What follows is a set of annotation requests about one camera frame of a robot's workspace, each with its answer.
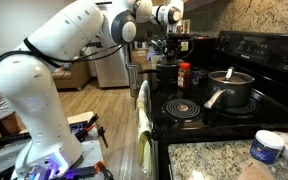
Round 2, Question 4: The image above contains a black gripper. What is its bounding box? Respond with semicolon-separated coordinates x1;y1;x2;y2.
164;34;179;61

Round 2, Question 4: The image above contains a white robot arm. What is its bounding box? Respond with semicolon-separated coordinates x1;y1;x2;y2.
0;0;184;180

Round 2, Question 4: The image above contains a black pot far side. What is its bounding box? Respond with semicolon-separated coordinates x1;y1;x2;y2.
140;58;183;91

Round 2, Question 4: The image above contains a black electric stove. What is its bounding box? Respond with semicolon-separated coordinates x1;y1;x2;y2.
149;31;288;180

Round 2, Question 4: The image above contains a red-capped spice jar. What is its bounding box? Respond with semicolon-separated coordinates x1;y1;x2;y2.
178;62;192;89

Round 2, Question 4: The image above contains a dark-capped spice jar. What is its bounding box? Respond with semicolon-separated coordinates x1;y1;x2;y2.
191;67;199;85

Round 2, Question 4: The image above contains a front left coil burner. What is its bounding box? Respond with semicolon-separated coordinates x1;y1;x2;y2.
162;99;200;119

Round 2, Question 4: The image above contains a stainless steel refrigerator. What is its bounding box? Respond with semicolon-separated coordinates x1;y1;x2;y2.
91;43;129;88

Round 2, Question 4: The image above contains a cream dish towel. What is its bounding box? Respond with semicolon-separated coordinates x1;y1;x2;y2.
136;80;152;177

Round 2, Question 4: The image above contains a brown sofa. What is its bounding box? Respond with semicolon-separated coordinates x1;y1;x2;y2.
52;61;91;90

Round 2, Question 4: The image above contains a blue white-lidded jar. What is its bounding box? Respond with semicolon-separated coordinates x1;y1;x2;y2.
250;130;285;164

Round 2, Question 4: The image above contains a dark pot with steel handle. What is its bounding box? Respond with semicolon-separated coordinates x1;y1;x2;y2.
204;67;255;109

